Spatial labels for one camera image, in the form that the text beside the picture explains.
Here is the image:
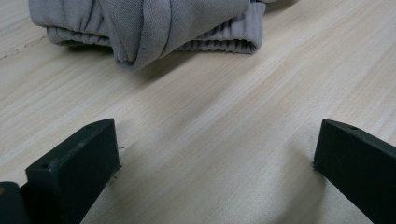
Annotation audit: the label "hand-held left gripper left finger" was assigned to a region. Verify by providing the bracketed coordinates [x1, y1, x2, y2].
[25, 118, 122, 224]

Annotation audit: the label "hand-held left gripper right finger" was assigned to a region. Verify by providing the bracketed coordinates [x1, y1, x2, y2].
[312, 119, 396, 224]

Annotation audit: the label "grey shorts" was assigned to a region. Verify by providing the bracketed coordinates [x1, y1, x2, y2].
[28, 0, 269, 72]

